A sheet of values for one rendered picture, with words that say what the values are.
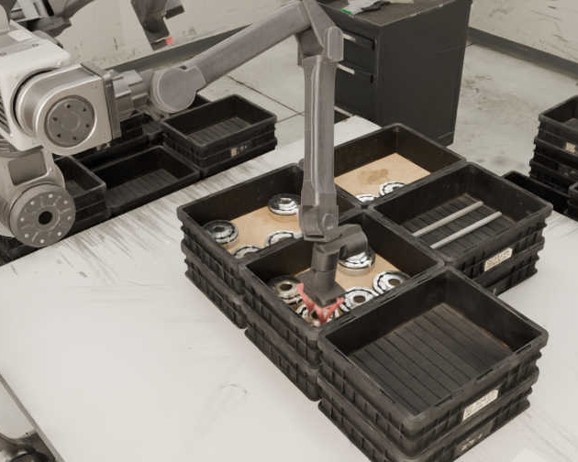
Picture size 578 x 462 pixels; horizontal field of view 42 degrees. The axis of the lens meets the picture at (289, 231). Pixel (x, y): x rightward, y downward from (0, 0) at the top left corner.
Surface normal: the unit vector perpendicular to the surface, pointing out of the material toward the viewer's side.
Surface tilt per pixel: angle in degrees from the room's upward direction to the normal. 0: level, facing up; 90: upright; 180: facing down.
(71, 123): 90
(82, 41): 90
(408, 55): 90
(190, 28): 90
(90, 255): 0
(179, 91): 64
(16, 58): 0
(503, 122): 0
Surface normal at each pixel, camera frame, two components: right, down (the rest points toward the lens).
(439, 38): 0.65, 0.44
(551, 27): -0.76, 0.39
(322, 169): 0.53, 0.02
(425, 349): -0.01, -0.81
